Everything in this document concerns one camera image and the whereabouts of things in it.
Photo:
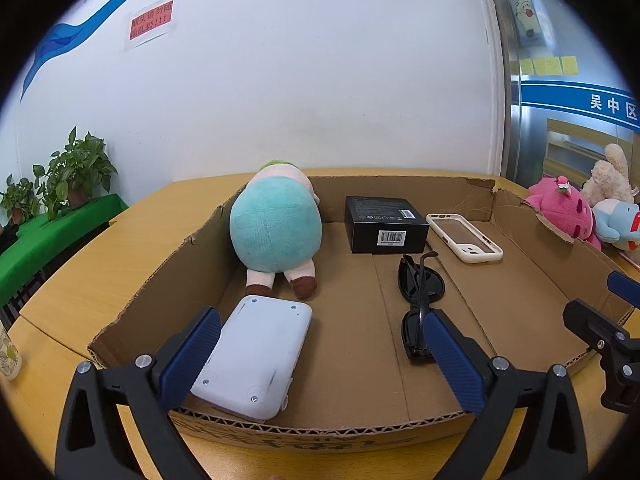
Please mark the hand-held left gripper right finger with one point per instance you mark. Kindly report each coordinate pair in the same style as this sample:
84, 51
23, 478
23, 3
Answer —
455, 360

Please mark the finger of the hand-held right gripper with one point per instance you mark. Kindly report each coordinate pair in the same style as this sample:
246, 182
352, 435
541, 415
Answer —
620, 360
625, 287

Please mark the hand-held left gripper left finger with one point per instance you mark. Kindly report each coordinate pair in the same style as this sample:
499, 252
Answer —
190, 360

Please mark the black sunglasses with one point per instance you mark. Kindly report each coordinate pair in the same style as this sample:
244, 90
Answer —
415, 332

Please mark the white plastic device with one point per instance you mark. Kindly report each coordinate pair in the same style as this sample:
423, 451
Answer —
260, 350

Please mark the shallow cardboard box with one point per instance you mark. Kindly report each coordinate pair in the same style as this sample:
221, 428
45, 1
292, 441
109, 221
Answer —
350, 360

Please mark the white phone case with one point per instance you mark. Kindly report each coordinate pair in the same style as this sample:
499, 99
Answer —
470, 252

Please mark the black product box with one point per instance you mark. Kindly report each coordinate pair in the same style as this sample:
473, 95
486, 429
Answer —
385, 235

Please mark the light blue plush toy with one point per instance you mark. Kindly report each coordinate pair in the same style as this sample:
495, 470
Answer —
617, 222

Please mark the cream plush toy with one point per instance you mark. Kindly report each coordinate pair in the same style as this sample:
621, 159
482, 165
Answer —
607, 180

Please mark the beige cabinet behind glass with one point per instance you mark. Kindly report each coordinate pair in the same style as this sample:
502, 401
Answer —
565, 160

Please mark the teal and pink plush toy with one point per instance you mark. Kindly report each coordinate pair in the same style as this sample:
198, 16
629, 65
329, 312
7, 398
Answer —
275, 225

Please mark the leaf patterned white cup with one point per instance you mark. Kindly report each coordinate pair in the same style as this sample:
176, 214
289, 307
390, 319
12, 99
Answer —
10, 355

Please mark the green covered table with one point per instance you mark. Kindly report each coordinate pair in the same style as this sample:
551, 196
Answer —
50, 240

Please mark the blue door banner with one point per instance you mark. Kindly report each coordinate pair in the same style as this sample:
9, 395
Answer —
575, 102

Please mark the large potted green plant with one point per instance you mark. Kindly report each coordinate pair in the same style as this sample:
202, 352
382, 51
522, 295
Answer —
75, 165

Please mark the yellow sticky note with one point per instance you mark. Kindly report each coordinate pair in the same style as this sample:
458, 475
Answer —
526, 66
546, 65
569, 63

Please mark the small potted green plant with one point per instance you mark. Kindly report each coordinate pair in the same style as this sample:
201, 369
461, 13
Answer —
20, 197

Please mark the cartoon animal poster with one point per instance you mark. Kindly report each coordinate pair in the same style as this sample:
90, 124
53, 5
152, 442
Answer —
527, 15

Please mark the glass door with metal frame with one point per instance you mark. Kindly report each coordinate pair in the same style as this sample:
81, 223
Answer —
505, 110

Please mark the red and white wall sign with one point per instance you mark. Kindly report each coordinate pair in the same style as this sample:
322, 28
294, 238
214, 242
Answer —
150, 22

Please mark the blue wave wall decal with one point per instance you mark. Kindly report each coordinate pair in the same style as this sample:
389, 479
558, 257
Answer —
75, 32

